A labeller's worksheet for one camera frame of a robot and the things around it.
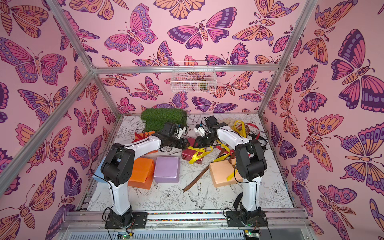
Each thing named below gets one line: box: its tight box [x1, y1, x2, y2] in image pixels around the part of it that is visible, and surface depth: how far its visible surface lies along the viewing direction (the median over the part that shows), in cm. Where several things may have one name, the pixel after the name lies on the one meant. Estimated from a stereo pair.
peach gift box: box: [209, 158, 244, 188], surface depth 85 cm
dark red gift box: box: [181, 137, 206, 165], surface depth 92 cm
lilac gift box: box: [153, 156, 180, 183], surface depth 87 cm
